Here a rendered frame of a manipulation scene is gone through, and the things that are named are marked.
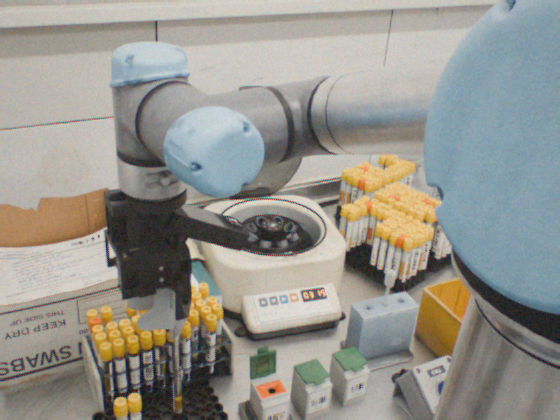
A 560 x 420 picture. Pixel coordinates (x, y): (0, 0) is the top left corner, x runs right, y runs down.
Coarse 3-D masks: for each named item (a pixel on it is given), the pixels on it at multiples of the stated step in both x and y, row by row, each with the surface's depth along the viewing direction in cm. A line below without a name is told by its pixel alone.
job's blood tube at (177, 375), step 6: (174, 366) 83; (180, 366) 83; (174, 372) 82; (180, 372) 82; (174, 378) 83; (180, 378) 83; (174, 384) 83; (180, 384) 83; (174, 390) 84; (180, 390) 84; (174, 396) 85; (180, 396) 84; (174, 402) 85; (180, 402) 85; (174, 408) 86; (180, 408) 86
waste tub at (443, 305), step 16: (432, 288) 103; (448, 288) 105; (464, 288) 108; (432, 304) 101; (448, 304) 108; (464, 304) 110; (432, 320) 102; (448, 320) 98; (416, 336) 107; (432, 336) 103; (448, 336) 99; (432, 352) 104; (448, 352) 100
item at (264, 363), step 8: (264, 352) 85; (272, 352) 85; (256, 360) 85; (264, 360) 85; (272, 360) 86; (256, 368) 85; (264, 368) 86; (272, 368) 86; (256, 376) 86; (264, 376) 86
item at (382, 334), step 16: (352, 304) 98; (368, 304) 98; (400, 304) 98; (416, 304) 99; (352, 320) 98; (368, 320) 95; (384, 320) 97; (400, 320) 98; (352, 336) 99; (368, 336) 97; (384, 336) 99; (400, 336) 100; (368, 352) 99; (384, 352) 101; (400, 352) 102; (368, 368) 99
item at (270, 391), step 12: (252, 384) 85; (264, 384) 85; (276, 384) 85; (252, 396) 85; (264, 396) 83; (276, 396) 83; (252, 408) 86; (264, 408) 82; (276, 408) 83; (288, 408) 84
